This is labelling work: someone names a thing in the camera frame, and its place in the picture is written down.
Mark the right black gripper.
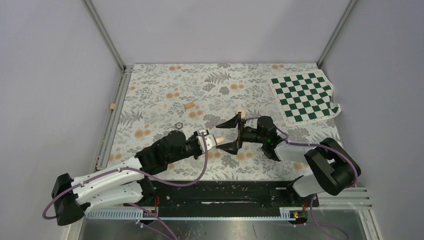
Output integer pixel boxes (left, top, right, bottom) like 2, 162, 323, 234
216, 114, 267, 155

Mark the beige earbud charging case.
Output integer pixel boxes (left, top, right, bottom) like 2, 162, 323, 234
214, 136, 225, 145

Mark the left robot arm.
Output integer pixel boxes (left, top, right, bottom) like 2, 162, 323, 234
48, 129, 217, 226

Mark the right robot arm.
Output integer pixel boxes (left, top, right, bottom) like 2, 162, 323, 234
216, 112, 361, 206

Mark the beige square case with earbud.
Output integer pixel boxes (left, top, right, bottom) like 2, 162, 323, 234
237, 109, 246, 119

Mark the small cork cylinder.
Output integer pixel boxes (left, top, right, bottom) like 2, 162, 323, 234
184, 102, 196, 110

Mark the floral patterned table mat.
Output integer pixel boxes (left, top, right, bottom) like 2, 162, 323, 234
104, 63, 341, 181

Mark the green white checkerboard sheet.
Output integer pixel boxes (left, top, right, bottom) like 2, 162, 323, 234
268, 69, 342, 127

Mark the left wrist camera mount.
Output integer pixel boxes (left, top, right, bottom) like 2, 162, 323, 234
196, 129, 218, 154

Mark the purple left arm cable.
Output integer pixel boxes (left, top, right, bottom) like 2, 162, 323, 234
42, 130, 210, 220

